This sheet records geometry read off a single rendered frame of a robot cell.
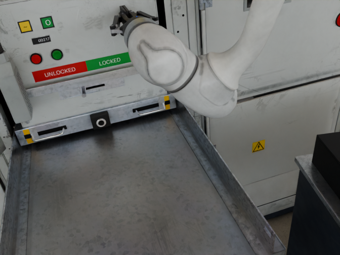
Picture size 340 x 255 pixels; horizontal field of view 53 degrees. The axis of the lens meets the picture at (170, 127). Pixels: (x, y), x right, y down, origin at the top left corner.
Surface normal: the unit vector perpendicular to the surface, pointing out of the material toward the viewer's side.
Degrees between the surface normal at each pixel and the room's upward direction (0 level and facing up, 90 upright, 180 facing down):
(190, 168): 0
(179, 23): 90
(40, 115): 90
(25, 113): 90
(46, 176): 0
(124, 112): 90
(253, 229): 0
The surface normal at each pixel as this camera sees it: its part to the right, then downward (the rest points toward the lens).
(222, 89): 0.13, 0.66
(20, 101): 0.29, 0.52
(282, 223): -0.10, -0.82
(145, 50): -0.64, -0.29
